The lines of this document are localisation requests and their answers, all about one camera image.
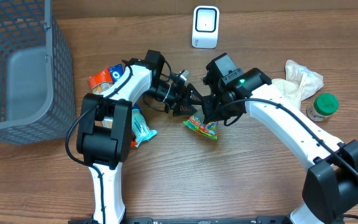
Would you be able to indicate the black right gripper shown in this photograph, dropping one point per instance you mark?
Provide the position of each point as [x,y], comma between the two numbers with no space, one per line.
[210,115]

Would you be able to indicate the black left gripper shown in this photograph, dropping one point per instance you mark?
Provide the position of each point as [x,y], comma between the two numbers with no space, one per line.
[184,94]

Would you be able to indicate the green snack packet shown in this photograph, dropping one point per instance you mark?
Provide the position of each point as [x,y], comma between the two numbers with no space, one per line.
[196,123]

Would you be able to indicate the teal snack packet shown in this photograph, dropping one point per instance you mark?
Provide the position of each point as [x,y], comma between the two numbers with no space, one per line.
[140,128]

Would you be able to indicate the blue Oreo cookie pack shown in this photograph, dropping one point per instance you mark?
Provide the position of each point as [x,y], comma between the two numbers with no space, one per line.
[116,72]

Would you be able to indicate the beige paper bag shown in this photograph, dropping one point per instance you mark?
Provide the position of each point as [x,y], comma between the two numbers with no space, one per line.
[299,84]

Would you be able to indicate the red snack packet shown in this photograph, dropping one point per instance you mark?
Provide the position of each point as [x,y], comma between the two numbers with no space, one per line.
[100,82]

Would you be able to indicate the green lid jar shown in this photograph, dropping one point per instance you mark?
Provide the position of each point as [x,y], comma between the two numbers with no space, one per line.
[322,107]

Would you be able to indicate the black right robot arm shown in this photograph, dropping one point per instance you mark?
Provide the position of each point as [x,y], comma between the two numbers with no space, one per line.
[331,185]

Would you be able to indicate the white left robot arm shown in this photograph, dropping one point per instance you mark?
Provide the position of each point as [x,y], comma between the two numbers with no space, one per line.
[105,126]

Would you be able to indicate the white barcode scanner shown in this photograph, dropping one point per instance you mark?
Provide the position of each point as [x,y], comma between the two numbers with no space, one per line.
[205,27]

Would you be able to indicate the dark grey plastic basket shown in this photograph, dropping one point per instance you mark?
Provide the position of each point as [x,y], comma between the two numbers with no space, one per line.
[37,100]

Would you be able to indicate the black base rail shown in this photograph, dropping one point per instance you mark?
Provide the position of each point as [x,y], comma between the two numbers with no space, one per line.
[257,220]

